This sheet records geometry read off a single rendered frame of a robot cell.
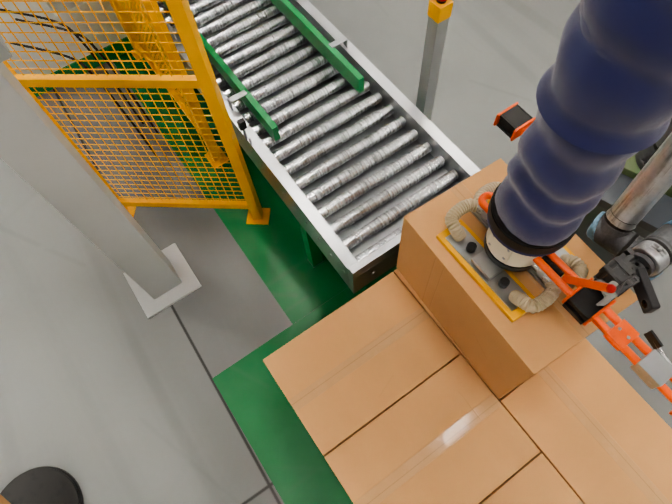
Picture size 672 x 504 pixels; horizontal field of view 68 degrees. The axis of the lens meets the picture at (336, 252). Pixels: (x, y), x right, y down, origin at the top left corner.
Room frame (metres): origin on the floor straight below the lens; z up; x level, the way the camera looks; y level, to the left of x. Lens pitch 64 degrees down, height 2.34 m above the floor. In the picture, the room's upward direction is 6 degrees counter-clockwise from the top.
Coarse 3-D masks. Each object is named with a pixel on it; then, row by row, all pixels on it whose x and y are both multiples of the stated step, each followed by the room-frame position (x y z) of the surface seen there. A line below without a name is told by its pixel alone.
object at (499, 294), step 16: (464, 224) 0.71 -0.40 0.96; (448, 240) 0.65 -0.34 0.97; (464, 240) 0.65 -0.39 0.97; (480, 240) 0.65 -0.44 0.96; (464, 256) 0.60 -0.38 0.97; (480, 272) 0.54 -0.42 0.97; (496, 288) 0.49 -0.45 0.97; (512, 288) 0.48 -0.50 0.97; (496, 304) 0.44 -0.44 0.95; (512, 304) 0.43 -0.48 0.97; (512, 320) 0.39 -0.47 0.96
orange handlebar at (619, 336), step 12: (492, 192) 0.74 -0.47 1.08; (480, 204) 0.71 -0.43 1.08; (540, 264) 0.50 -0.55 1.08; (564, 264) 0.49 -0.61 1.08; (552, 276) 0.46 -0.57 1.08; (576, 276) 0.45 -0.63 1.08; (564, 288) 0.42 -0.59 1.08; (612, 312) 0.35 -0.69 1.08; (600, 324) 0.32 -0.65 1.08; (624, 324) 0.31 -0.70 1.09; (612, 336) 0.28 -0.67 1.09; (624, 336) 0.28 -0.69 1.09; (636, 336) 0.28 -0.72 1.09; (624, 348) 0.25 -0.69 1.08; (648, 348) 0.25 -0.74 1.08; (636, 360) 0.22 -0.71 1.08
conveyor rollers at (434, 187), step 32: (192, 0) 2.46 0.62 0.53; (256, 0) 2.37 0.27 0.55; (224, 32) 2.16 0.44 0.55; (256, 32) 2.14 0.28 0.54; (288, 32) 2.12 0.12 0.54; (256, 64) 1.93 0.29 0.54; (288, 64) 1.91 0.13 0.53; (320, 64) 1.89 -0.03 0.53; (256, 96) 1.72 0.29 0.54; (288, 96) 1.70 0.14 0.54; (320, 96) 1.68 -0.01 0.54; (352, 96) 1.66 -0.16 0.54; (256, 128) 1.52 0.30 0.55; (288, 128) 1.50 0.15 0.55; (320, 128) 1.48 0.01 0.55; (352, 128) 1.46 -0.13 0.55; (384, 128) 1.44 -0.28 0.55; (416, 160) 1.27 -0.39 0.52; (320, 192) 1.15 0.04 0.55; (352, 192) 1.13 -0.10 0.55; (384, 192) 1.11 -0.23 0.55; (416, 192) 1.10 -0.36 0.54; (384, 224) 0.96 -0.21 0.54
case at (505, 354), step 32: (448, 192) 0.84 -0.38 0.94; (416, 224) 0.73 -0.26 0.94; (480, 224) 0.71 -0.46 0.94; (416, 256) 0.69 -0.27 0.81; (448, 256) 0.61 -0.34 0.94; (416, 288) 0.65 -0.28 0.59; (448, 288) 0.54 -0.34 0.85; (480, 288) 0.50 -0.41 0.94; (576, 288) 0.47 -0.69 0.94; (448, 320) 0.50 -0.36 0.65; (480, 320) 0.42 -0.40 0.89; (544, 320) 0.38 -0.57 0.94; (608, 320) 0.36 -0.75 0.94; (480, 352) 0.36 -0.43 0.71; (512, 352) 0.31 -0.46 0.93; (544, 352) 0.29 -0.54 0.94; (512, 384) 0.25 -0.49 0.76
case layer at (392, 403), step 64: (384, 320) 0.56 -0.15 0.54; (320, 384) 0.35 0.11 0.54; (384, 384) 0.33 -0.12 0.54; (448, 384) 0.30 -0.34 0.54; (576, 384) 0.25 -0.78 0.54; (320, 448) 0.14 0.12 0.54; (384, 448) 0.12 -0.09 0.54; (448, 448) 0.10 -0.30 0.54; (512, 448) 0.07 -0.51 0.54; (576, 448) 0.05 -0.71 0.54; (640, 448) 0.03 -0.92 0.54
